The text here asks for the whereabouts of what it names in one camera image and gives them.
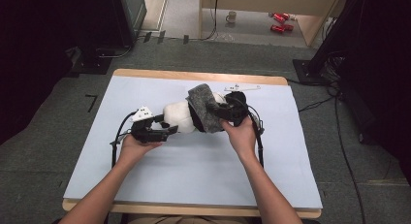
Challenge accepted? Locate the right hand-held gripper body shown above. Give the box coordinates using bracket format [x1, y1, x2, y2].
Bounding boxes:
[224, 83, 261, 127]

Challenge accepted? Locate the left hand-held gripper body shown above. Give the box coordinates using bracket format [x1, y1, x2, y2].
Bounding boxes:
[130, 106, 154, 144]

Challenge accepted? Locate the grey fuzzy scarf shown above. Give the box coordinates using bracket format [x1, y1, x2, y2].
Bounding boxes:
[186, 82, 226, 134]

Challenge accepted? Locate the panda plush toy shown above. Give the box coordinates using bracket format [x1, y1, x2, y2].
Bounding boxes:
[159, 91, 234, 135]

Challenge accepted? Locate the person's left hand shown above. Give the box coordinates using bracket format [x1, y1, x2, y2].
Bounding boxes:
[118, 134, 163, 167]

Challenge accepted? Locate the person's right hand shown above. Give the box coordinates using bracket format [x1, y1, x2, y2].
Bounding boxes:
[220, 116, 258, 162]

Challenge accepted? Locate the wooden table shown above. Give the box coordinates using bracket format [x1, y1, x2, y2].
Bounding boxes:
[61, 68, 323, 219]

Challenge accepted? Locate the light blue table mat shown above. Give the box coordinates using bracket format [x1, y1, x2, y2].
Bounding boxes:
[63, 75, 324, 210]

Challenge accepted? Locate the black square floor plate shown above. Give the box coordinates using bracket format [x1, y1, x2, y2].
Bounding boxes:
[69, 48, 113, 76]

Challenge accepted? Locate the black cabinet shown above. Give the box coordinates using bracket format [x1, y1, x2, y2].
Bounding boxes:
[110, 0, 148, 48]

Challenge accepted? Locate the light wooden cabinet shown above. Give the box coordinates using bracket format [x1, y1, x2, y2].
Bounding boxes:
[198, 0, 344, 48]

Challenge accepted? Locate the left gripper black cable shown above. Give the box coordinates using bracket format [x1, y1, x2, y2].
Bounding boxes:
[111, 111, 139, 169]

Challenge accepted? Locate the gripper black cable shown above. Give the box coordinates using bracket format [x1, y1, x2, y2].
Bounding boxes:
[231, 96, 266, 169]
[111, 111, 139, 169]

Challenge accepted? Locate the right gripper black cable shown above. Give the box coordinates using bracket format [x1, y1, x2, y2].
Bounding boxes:
[231, 96, 266, 169]

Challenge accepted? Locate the black stand base plate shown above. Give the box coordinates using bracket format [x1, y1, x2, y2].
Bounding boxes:
[292, 58, 328, 86]

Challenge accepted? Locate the black hanging cable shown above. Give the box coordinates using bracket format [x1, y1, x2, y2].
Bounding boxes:
[200, 0, 219, 42]

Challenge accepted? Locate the black floor cable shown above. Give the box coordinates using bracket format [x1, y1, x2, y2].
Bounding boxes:
[297, 84, 366, 224]

